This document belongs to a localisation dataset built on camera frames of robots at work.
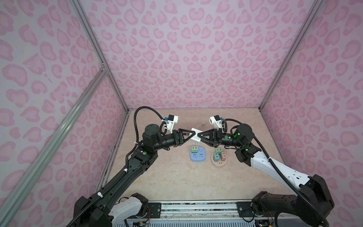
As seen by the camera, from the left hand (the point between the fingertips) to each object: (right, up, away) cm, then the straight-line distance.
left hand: (196, 137), depth 62 cm
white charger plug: (0, 0, 0) cm, 0 cm away
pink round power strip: (+17, -19, +26) cm, 36 cm away
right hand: (+1, 0, -2) cm, 2 cm away
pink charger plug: (+18, -14, +24) cm, 33 cm away
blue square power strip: (+4, -15, +28) cm, 32 cm away
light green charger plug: (+1, -11, +26) cm, 28 cm away
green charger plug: (+16, -11, +26) cm, 32 cm away
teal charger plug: (+14, -14, +24) cm, 31 cm away
